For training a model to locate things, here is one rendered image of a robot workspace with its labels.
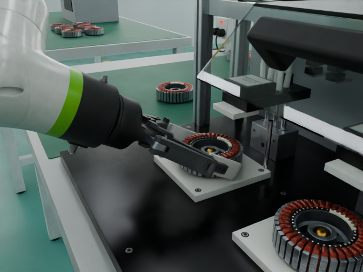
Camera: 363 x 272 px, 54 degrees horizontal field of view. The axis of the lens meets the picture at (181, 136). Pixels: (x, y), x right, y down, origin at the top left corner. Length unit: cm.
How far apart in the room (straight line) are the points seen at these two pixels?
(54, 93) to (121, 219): 20
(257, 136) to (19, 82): 45
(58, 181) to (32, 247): 108
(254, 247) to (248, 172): 18
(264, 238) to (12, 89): 35
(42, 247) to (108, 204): 118
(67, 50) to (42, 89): 143
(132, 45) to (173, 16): 369
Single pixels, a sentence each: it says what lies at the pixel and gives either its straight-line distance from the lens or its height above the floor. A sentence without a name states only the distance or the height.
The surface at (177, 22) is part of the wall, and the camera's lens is 565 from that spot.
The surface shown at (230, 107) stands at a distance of 61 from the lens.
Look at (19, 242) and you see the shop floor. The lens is 179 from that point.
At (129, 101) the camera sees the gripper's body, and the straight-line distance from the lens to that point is 50.
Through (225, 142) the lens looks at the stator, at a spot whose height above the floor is 81.
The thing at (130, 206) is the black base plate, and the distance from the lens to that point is 54.
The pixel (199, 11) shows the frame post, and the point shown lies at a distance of 75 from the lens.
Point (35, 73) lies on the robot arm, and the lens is 43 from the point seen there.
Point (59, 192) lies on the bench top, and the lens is 64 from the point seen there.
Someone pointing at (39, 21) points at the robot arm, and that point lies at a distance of 52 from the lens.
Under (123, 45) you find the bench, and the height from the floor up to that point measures 74.
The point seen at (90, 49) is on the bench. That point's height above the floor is 73.
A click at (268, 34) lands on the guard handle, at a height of 106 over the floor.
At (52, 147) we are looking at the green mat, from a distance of 80.
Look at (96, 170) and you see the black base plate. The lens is 64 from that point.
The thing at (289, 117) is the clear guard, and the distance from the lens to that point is 22.
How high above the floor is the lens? 109
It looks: 25 degrees down
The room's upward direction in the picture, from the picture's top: straight up
